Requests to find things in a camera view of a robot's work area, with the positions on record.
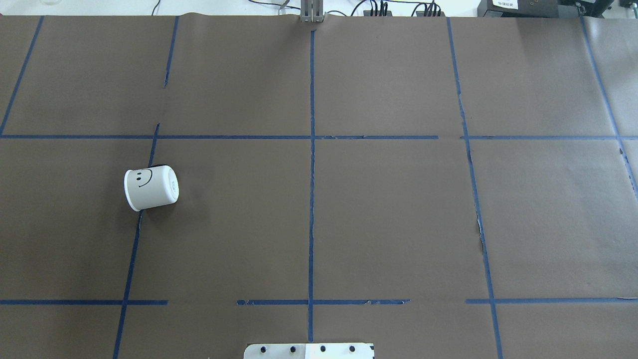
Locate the black power strip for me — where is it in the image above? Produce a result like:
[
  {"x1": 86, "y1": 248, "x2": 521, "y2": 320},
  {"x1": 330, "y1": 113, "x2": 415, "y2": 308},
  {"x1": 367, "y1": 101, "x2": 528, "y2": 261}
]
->
[{"x1": 364, "y1": 0, "x2": 445, "y2": 17}]

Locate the black equipment box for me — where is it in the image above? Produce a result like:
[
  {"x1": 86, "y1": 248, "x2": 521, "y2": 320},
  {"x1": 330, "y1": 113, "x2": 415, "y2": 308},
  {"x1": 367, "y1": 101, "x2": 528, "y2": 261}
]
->
[{"x1": 477, "y1": 0, "x2": 613, "y2": 18}]

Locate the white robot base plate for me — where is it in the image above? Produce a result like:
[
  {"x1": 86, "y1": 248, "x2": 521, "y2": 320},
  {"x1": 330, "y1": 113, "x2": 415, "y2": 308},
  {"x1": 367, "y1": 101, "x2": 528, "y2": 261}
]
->
[{"x1": 243, "y1": 343, "x2": 375, "y2": 359}]

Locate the white smiley mug black handle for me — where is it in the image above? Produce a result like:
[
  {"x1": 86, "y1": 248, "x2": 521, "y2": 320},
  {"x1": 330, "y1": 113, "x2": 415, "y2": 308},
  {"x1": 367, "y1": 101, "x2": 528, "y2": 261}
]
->
[{"x1": 123, "y1": 165, "x2": 180, "y2": 212}]

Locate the aluminium frame post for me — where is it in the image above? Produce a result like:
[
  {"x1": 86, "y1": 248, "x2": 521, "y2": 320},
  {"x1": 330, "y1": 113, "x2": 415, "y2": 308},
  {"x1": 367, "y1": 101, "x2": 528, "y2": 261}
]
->
[{"x1": 300, "y1": 0, "x2": 325, "y2": 23}]

